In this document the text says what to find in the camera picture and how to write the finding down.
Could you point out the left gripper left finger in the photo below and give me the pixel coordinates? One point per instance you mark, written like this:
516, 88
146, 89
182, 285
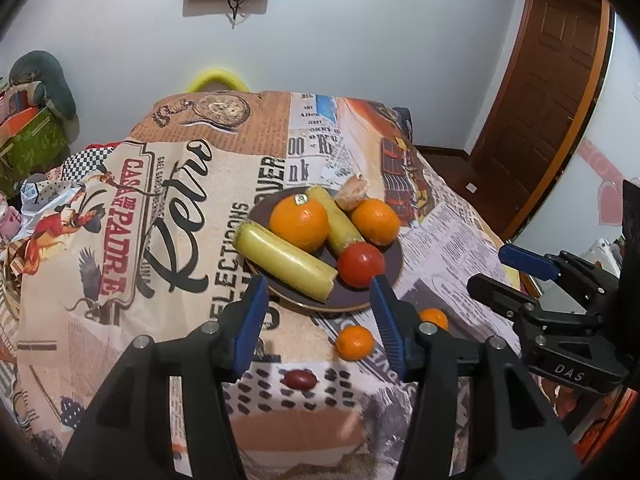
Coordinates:
125, 432

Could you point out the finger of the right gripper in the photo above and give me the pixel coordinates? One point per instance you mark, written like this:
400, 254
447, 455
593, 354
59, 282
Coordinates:
505, 304
535, 262

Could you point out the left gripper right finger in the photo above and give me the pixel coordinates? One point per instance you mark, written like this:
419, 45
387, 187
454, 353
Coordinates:
513, 434

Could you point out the small tangerine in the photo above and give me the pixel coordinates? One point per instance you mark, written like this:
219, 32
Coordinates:
435, 316
354, 343

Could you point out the medium orange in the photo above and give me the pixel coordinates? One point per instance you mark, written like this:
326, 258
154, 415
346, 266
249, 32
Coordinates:
377, 222

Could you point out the red tomato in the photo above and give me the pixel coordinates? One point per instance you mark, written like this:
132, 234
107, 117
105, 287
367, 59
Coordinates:
359, 263

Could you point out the long yellow corn cob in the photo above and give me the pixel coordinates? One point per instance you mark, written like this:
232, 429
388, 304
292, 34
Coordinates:
291, 265

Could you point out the dark red jujube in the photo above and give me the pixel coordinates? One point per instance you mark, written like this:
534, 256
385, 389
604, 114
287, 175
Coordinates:
300, 380

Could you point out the retro newspaper print tablecloth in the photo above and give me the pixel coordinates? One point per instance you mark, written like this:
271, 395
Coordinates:
141, 242

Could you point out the brown wooden door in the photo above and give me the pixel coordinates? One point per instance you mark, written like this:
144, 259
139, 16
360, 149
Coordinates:
541, 107

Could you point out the short yellow corn cob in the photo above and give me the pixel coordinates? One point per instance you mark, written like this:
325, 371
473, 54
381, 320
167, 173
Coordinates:
342, 233

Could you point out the large orange with sticker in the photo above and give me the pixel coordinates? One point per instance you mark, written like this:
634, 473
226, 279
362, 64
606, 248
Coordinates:
301, 221

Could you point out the pink toy figure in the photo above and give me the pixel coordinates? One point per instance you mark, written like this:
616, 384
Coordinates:
10, 220

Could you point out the green patterned box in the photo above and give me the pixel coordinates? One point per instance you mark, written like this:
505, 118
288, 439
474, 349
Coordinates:
37, 147

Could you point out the yellow chair back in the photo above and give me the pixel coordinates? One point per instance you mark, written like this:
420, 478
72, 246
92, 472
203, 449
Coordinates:
214, 76

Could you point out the grey plush toy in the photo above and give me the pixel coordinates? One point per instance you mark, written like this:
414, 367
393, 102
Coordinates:
43, 68

